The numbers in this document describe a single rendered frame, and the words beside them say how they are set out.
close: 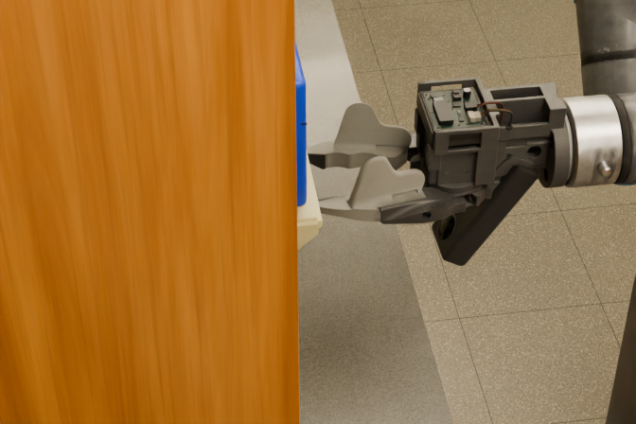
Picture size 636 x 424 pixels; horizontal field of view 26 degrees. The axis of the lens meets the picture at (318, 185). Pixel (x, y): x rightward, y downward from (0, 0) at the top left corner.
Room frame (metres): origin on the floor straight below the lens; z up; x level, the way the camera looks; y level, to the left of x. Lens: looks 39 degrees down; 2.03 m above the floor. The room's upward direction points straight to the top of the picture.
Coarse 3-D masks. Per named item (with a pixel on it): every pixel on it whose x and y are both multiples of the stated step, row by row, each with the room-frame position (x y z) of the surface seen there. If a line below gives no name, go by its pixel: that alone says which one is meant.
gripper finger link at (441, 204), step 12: (432, 192) 0.86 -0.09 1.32; (444, 192) 0.86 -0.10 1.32; (396, 204) 0.84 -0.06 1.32; (408, 204) 0.84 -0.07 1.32; (420, 204) 0.85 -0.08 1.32; (432, 204) 0.84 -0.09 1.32; (444, 204) 0.84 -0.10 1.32; (456, 204) 0.85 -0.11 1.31; (384, 216) 0.84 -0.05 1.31; (396, 216) 0.84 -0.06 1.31; (408, 216) 0.84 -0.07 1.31; (420, 216) 0.84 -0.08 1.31; (432, 216) 0.84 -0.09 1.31; (444, 216) 0.84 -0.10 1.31
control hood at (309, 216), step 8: (312, 184) 0.64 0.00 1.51; (312, 192) 0.63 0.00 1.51; (312, 200) 0.62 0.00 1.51; (304, 208) 0.62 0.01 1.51; (312, 208) 0.62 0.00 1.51; (304, 216) 0.61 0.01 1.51; (312, 216) 0.61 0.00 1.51; (320, 216) 0.61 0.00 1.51; (304, 224) 0.60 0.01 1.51; (312, 224) 0.60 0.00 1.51; (320, 224) 0.61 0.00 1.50; (304, 232) 0.60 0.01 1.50; (312, 232) 0.60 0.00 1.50; (304, 240) 0.60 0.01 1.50
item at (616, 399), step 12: (624, 336) 1.53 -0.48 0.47; (624, 348) 1.52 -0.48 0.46; (624, 360) 1.51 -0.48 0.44; (624, 372) 1.50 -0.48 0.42; (624, 384) 1.49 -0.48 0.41; (612, 396) 1.52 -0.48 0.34; (624, 396) 1.48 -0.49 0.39; (612, 408) 1.51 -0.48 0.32; (624, 408) 1.47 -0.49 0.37; (612, 420) 1.50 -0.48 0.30; (624, 420) 1.46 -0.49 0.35
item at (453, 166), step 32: (448, 96) 0.91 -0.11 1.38; (480, 96) 0.91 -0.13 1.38; (512, 96) 0.92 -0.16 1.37; (544, 96) 0.91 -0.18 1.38; (416, 128) 0.91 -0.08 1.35; (448, 128) 0.87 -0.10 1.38; (480, 128) 0.86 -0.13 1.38; (512, 128) 0.88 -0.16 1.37; (544, 128) 0.89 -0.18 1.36; (416, 160) 0.90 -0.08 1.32; (448, 160) 0.86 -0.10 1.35; (480, 160) 0.86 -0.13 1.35; (512, 160) 0.89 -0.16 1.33; (544, 160) 0.89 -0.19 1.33; (448, 192) 0.86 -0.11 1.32; (480, 192) 0.86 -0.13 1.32
